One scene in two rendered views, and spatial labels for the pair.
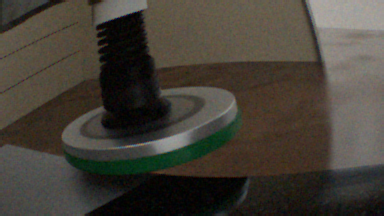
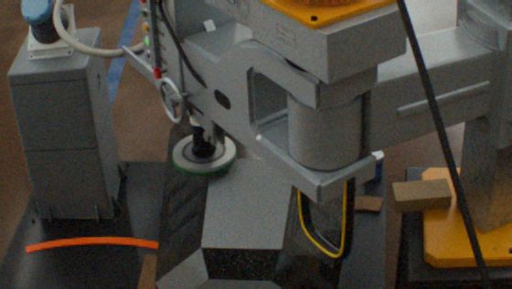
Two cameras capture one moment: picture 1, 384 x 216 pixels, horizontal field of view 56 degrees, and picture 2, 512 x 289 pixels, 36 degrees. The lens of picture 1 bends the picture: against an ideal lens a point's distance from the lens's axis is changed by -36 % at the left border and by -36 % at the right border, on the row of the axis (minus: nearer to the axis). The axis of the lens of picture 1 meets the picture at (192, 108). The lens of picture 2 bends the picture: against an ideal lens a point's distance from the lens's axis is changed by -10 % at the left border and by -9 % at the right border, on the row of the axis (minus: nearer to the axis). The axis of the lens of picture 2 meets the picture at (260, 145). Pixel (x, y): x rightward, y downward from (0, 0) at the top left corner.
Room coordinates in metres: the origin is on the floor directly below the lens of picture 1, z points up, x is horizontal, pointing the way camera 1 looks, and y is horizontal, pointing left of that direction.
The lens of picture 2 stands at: (1.65, 2.17, 2.54)
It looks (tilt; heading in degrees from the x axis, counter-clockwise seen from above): 35 degrees down; 238
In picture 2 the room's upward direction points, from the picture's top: 3 degrees counter-clockwise
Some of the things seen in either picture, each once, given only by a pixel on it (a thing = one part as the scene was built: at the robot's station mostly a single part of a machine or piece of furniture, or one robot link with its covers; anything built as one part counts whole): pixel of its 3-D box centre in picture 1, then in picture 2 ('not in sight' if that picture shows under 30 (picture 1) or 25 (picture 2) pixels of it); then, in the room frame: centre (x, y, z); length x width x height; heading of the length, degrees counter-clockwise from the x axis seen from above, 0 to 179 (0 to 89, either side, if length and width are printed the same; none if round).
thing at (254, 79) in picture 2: not in sight; (261, 90); (0.57, 0.45, 1.31); 0.74 x 0.23 x 0.49; 91
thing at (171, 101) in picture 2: not in sight; (182, 96); (0.68, 0.18, 1.20); 0.15 x 0.10 x 0.15; 91
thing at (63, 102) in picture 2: not in sight; (67, 125); (0.69, -1.11, 0.43); 0.50 x 0.50 x 0.85; 56
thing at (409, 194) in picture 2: not in sight; (421, 195); (0.07, 0.63, 0.81); 0.20 x 0.10 x 0.05; 148
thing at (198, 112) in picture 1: (135, 121); (204, 152); (0.56, 0.06, 0.88); 0.21 x 0.21 x 0.01
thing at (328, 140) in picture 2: not in sight; (325, 118); (0.55, 0.72, 1.35); 0.19 x 0.19 x 0.20
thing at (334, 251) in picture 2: not in sight; (325, 208); (0.55, 0.72, 1.06); 0.23 x 0.03 x 0.32; 91
